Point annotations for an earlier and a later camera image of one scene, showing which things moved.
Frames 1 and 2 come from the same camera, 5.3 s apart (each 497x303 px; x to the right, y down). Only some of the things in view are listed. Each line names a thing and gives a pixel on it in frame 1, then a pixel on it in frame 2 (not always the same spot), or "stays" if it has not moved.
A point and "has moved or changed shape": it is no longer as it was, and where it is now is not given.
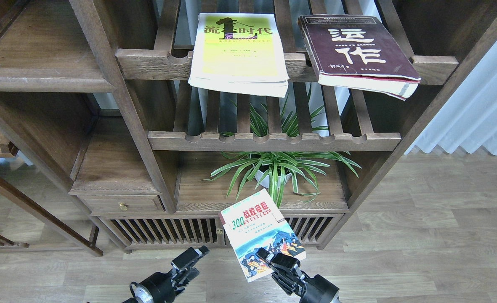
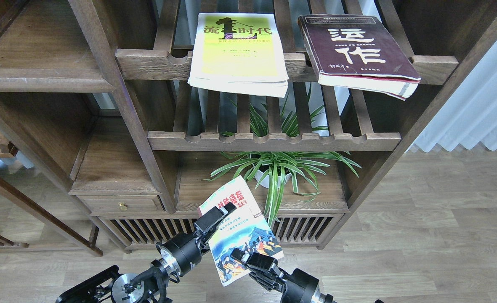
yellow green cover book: (238, 52) stays
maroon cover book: (357, 52) stays
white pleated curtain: (483, 110) stays
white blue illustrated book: (255, 222) has moved or changed shape
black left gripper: (160, 288) to (185, 249)
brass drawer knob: (123, 207) stays
